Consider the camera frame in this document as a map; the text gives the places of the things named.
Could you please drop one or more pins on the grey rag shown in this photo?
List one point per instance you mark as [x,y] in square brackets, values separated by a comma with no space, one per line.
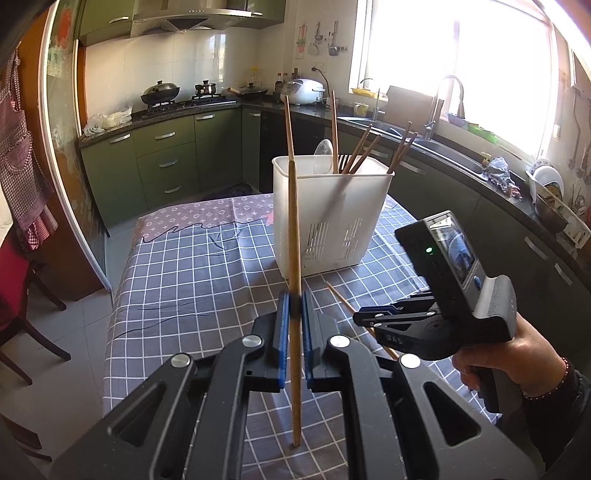
[501,173]

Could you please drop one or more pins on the white plastic spoon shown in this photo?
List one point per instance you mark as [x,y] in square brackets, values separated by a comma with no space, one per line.
[323,148]

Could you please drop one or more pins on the red checked apron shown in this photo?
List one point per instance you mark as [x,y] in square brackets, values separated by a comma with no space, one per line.
[18,161]

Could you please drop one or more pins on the blue checked tablecloth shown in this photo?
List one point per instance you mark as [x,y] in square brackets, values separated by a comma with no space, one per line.
[194,286]

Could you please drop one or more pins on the white rice cooker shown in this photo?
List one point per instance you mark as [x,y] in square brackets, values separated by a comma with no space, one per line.
[302,91]

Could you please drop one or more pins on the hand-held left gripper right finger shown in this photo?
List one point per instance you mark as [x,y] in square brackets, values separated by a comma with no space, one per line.
[308,341]

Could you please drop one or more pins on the steel bowl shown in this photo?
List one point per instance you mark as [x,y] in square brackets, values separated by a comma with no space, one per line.
[549,214]

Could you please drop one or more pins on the white plastic utensil holder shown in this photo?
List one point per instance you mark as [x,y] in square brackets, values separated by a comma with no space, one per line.
[323,207]

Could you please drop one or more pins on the bunch of wooden chopsticks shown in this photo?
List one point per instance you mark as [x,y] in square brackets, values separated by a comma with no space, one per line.
[334,129]

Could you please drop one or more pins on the cream mug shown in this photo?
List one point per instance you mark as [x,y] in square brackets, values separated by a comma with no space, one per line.
[361,109]

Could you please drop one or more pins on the black thread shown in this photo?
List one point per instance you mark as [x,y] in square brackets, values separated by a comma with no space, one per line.
[152,323]

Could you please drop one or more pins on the white dish rack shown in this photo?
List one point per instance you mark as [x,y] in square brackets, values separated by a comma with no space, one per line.
[572,221]

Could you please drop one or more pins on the small curved steel faucet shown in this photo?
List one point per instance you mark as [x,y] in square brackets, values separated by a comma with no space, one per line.
[375,104]

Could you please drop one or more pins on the steel range hood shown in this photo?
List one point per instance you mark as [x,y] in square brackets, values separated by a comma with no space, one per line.
[194,16]

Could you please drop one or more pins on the white plate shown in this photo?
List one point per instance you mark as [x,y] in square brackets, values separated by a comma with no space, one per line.
[547,177]

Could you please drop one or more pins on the small steel pot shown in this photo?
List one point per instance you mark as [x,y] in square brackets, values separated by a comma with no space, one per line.
[206,87]

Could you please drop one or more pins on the person's right forearm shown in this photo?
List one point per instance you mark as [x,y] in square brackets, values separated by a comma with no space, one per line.
[568,415]

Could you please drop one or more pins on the black gas stove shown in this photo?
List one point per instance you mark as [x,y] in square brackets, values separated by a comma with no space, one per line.
[189,103]

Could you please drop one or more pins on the wall-mounted chopstick holder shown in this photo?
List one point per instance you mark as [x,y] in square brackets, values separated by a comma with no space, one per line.
[302,41]

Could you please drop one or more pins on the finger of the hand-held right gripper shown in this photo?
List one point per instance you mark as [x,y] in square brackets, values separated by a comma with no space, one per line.
[369,316]
[415,300]

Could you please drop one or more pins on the steel kitchen sink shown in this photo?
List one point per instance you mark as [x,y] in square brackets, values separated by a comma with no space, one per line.
[443,150]

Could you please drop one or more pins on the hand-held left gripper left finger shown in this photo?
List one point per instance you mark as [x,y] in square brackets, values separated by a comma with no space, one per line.
[282,341]

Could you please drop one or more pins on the red wooden chair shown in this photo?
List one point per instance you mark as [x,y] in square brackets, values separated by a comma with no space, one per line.
[14,277]

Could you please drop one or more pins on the tall chrome sink faucet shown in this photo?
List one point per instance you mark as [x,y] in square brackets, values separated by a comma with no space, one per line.
[434,110]

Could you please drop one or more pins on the wooden framed glass door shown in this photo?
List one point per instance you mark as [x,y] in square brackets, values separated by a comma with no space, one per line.
[60,115]

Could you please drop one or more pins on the brown cutting board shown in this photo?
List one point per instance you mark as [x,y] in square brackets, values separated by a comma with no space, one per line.
[406,99]

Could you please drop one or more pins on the dark stone countertop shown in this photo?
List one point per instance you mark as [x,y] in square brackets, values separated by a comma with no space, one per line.
[517,207]

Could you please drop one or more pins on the white plastic bags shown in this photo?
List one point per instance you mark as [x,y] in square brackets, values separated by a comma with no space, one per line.
[106,121]

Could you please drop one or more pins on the purple patterned cloth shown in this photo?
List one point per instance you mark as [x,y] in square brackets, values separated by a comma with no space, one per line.
[184,214]

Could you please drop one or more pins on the green kitchen base cabinet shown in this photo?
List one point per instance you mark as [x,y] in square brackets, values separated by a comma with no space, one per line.
[166,157]

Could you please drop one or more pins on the white wall socket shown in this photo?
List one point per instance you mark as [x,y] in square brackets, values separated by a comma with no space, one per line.
[320,68]

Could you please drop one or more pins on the light bamboo chopstick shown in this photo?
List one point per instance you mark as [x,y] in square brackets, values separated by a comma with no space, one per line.
[341,300]
[294,230]

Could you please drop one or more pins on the yellow tray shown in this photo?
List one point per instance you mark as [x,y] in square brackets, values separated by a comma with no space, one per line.
[364,91]

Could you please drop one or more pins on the black wok with lid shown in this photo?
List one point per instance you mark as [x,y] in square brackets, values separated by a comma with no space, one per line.
[160,91]

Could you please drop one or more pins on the kitchen window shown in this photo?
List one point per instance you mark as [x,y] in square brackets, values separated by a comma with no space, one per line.
[461,60]

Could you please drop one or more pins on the frying pan with lid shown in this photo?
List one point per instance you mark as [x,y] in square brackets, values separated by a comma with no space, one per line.
[251,91]

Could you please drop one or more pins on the person's right hand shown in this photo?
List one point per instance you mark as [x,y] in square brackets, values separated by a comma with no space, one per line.
[521,360]

